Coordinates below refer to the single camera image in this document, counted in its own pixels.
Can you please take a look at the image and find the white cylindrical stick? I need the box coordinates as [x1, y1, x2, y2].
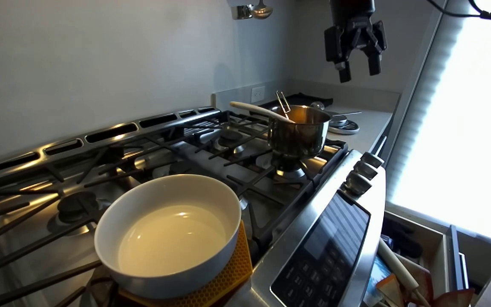
[378, 236, 434, 307]

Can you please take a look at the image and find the stainless steel gas stove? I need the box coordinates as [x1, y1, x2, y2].
[0, 103, 390, 307]

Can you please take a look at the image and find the yellow smiley spatula wooden handle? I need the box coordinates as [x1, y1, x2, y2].
[229, 98, 316, 126]

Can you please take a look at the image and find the white wall outlet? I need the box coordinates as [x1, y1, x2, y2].
[250, 83, 267, 103]

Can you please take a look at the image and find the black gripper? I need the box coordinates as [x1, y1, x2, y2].
[323, 0, 388, 85]

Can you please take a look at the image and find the silver metal pot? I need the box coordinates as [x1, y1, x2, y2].
[268, 90, 335, 161]

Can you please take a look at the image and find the silver stove knob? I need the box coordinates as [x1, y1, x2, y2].
[354, 158, 381, 180]
[364, 149, 386, 168]
[342, 170, 372, 199]

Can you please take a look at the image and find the white window blind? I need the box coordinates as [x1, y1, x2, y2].
[383, 0, 491, 245]

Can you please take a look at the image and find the yellow silicone trivet mat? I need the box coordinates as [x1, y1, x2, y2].
[117, 219, 257, 307]

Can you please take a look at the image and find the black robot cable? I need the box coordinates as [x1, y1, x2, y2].
[425, 0, 491, 22]

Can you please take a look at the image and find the black griddle tray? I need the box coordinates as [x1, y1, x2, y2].
[260, 91, 337, 112]

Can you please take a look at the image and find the white ceramic bowl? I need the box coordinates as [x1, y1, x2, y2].
[93, 172, 245, 301]

